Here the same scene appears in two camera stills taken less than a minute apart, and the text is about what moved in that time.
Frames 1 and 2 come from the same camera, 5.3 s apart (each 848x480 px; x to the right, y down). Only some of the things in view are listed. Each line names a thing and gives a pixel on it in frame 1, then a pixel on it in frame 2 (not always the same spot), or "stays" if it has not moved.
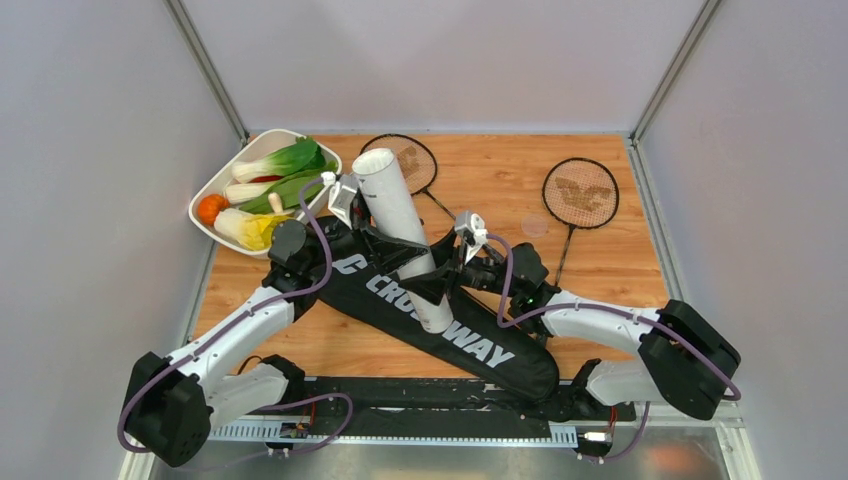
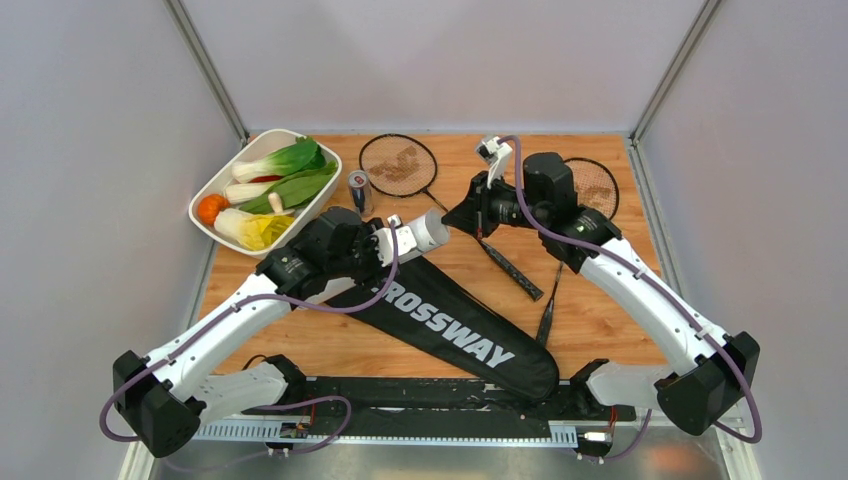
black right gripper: (430, 286) -> (473, 214)
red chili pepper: (266, 178) stays
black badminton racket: (418, 167) stays
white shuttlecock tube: (388, 213) -> (430, 231)
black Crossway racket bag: (493, 351) stays
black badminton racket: (579, 193) stays
